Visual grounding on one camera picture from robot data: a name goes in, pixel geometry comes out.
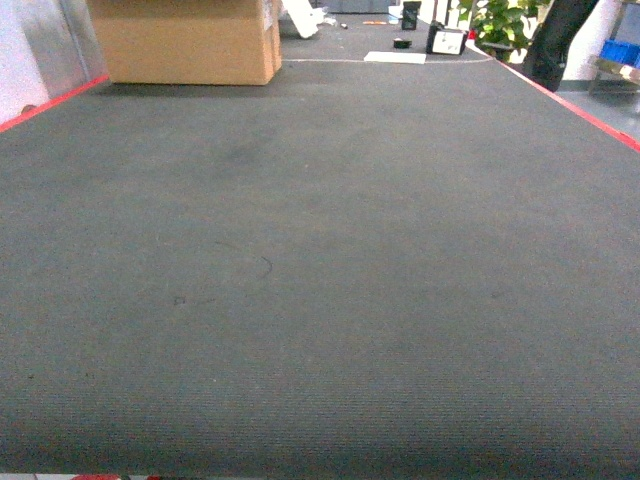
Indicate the black small device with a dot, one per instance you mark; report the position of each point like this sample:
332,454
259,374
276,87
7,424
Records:
410,15

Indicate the white foam roll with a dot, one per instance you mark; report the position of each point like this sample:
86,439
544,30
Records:
302,16

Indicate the large cardboard box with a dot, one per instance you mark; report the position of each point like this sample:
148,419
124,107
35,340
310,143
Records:
232,42

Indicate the black framed white sign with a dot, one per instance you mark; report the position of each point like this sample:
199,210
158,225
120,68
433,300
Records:
442,40

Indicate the steel shelf rack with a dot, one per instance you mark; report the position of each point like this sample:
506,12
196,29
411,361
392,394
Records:
625,28

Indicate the grey storage crate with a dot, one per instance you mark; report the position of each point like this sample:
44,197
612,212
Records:
358,6

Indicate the blue shelf bin lower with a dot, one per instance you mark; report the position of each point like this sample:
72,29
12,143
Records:
621,52

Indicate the white paper sheet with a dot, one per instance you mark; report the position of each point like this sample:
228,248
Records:
395,57

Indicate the black tape roll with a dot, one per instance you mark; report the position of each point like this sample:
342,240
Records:
399,43

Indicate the green potted plant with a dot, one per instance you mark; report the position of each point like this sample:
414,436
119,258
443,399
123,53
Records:
503,24

